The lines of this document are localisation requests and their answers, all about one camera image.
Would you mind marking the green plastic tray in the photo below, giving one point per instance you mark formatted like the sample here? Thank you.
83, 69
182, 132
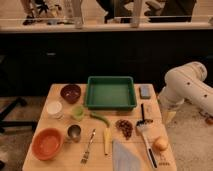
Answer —
110, 93

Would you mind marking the light blue towel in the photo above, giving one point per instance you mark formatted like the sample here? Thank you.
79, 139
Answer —
124, 159

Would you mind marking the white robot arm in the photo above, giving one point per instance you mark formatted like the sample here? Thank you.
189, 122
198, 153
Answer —
185, 82

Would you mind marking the black handled spatula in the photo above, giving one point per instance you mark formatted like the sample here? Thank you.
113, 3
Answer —
143, 121

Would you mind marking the light green cup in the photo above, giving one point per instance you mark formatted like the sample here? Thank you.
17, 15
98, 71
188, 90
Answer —
78, 113

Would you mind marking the white paper cup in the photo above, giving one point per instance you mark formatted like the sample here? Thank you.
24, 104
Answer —
54, 109

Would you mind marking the dark red bowl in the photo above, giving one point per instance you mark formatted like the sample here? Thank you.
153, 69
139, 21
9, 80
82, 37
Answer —
71, 93

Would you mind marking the blue sponge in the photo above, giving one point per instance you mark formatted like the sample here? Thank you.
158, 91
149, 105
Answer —
144, 91

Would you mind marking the small metal cup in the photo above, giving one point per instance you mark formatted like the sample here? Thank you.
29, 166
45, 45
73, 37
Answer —
74, 133

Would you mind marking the silver fork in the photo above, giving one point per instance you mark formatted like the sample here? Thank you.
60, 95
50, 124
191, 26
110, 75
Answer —
87, 151

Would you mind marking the orange plastic bowl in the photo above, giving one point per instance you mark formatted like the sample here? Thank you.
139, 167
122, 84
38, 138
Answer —
47, 144

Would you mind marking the black office chair base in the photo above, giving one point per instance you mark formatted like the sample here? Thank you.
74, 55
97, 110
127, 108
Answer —
10, 117

